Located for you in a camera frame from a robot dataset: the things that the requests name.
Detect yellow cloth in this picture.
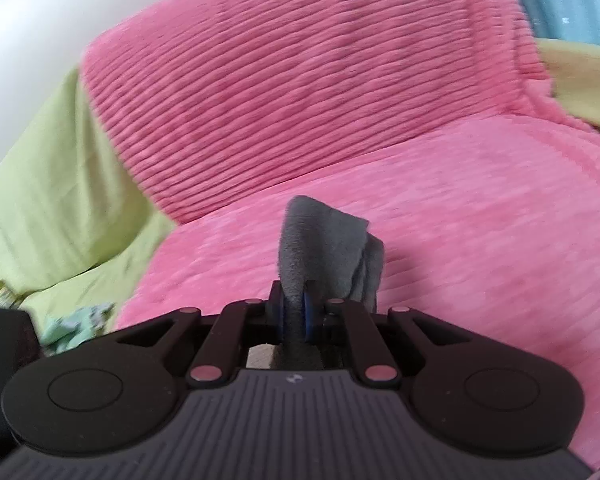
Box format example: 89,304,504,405
534,37,600,142

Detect mint patterned cloth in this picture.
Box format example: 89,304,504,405
39,302,117,357

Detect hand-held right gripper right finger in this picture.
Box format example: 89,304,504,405
302,284,462,387

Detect light green bed sheet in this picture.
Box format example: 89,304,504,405
0,66,177,357

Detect grey cleaning cloth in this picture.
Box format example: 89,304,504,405
272,196,386,369

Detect pink ribbed blanket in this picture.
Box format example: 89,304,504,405
79,0,600,472

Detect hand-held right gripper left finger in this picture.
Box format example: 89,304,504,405
113,280,287,389

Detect small golden object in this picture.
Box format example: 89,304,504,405
0,280,22,310

